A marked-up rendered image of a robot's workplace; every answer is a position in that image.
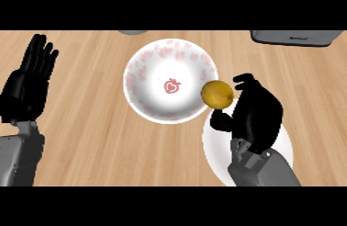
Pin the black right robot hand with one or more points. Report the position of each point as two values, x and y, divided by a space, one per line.
259 113

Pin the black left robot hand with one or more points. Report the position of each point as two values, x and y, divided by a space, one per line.
29 82

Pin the yellow lemon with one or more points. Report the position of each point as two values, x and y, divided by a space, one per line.
218 94

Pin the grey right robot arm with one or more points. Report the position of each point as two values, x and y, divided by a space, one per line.
261 168

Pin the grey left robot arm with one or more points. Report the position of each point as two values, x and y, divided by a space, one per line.
20 157

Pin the white plate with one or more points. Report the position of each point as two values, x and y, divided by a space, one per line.
218 147

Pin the white bowl with pink print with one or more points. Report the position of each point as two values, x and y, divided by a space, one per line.
171 81

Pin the grey appliance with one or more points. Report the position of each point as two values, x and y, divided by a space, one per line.
296 37

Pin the grey round object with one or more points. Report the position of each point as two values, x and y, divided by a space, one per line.
134 32

